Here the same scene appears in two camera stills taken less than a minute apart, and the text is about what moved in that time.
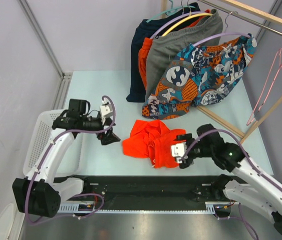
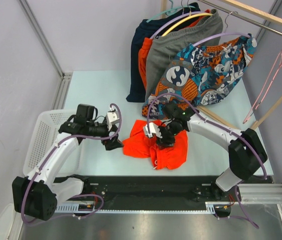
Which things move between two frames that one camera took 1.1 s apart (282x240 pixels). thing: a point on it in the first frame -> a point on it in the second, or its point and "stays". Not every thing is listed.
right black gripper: (189, 161) -> (165, 142)
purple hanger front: (226, 33) stays
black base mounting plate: (150, 189) stays
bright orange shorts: (152, 139) stays
